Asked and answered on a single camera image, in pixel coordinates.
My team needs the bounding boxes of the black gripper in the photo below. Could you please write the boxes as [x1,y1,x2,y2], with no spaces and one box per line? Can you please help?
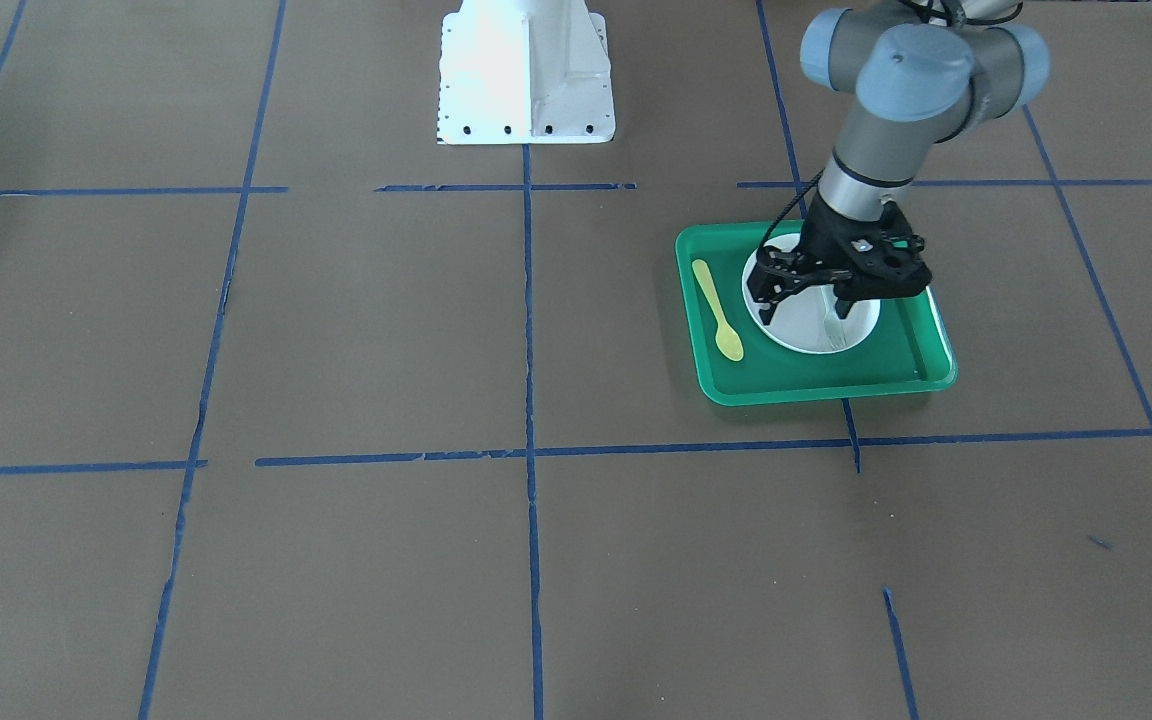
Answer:
[748,191,874,328]

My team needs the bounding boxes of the yellow plastic spoon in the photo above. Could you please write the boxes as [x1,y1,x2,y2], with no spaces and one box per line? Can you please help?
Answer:
[691,258,745,363]

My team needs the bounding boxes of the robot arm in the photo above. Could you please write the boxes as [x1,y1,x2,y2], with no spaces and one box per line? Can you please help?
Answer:
[745,1,1052,325]

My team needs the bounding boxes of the pale green plastic fork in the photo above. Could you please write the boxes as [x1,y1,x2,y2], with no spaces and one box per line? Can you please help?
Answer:
[823,296,851,354]

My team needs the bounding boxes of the green plastic tray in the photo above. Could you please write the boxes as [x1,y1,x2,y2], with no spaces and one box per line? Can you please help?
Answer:
[675,222,957,407]

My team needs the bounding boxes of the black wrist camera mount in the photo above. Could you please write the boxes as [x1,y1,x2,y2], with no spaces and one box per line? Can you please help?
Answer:
[838,200,933,302]

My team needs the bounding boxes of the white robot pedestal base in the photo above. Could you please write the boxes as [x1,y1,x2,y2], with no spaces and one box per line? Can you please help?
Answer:
[435,1,617,146]

